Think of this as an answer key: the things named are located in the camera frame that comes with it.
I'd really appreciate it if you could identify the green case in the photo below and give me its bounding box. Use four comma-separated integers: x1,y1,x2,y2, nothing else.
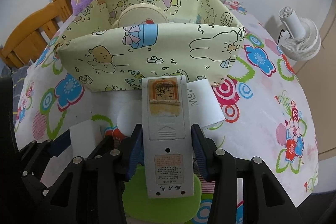
122,165,202,223

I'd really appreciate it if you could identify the white remote control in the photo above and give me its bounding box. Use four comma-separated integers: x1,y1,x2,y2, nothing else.
141,76,194,198

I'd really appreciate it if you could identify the white 45W charger box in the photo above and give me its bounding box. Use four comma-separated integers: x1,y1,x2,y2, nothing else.
187,79,225,130

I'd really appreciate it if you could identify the white oval case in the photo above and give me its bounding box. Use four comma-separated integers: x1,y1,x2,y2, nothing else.
117,100,142,137

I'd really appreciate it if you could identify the grey plaid blanket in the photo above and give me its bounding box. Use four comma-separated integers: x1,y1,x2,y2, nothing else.
0,60,29,99

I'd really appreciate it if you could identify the wooden chair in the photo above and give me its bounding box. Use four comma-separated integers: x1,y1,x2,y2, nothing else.
1,0,72,68

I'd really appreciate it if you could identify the yellow cartoon storage box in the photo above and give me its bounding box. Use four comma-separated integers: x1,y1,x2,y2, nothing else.
54,0,245,92

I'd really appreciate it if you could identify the beige round compact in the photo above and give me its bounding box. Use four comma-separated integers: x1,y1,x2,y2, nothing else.
112,3,168,28

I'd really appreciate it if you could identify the white clip fan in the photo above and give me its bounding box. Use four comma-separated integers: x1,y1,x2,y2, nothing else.
278,6,321,61

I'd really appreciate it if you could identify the black power cable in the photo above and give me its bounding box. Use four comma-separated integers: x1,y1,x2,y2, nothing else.
277,27,287,44

